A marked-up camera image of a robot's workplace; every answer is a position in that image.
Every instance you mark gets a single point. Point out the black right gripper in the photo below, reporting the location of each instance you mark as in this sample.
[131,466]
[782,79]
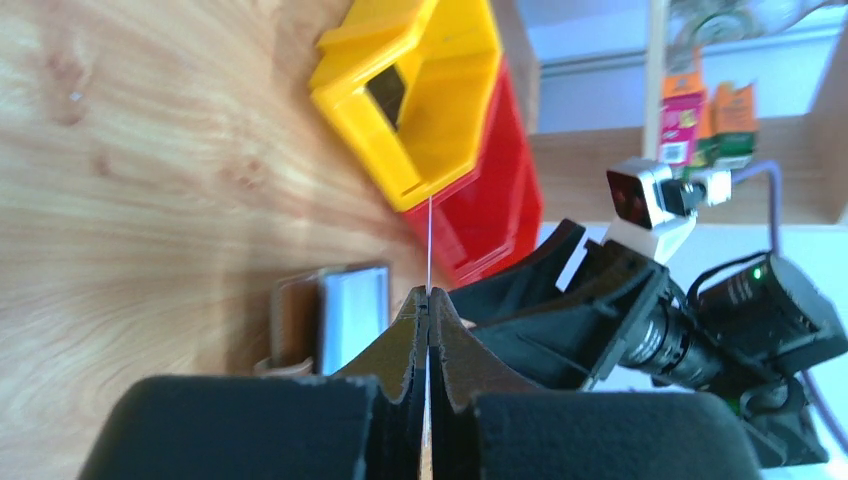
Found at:
[746,340]

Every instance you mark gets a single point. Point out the brown leather card holder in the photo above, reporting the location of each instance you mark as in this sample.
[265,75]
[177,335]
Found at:
[321,319]

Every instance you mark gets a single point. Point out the red plastic bin near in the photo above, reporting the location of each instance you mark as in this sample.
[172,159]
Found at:
[489,219]

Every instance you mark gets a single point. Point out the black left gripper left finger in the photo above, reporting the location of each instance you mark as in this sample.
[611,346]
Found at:
[364,422]

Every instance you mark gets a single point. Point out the yellow plastic bin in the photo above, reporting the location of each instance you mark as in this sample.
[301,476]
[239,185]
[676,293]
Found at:
[449,54]

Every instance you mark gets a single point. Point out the pink orange snack box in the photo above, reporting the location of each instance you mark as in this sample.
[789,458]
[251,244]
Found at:
[684,98]

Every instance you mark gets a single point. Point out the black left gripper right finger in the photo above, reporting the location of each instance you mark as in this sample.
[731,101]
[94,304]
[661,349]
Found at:
[488,422]

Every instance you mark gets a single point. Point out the wooden two-tier shelf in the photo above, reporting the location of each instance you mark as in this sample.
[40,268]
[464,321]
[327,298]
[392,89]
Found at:
[633,82]

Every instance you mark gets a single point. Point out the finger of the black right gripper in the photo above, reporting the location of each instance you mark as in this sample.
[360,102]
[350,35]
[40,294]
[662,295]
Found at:
[526,284]

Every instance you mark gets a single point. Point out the black card in yellow bin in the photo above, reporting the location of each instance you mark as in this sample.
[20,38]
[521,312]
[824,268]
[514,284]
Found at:
[388,90]

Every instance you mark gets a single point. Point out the green orange snack box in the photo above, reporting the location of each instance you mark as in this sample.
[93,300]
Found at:
[728,128]

